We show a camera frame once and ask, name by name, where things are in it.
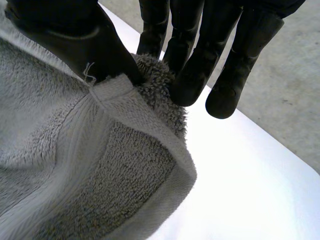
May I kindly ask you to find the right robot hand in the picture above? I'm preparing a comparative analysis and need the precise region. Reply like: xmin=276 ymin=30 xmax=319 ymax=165
xmin=4 ymin=0 xmax=306 ymax=119

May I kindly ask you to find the grey towel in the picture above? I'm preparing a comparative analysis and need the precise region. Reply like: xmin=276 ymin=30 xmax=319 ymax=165
xmin=0 ymin=4 xmax=198 ymax=240

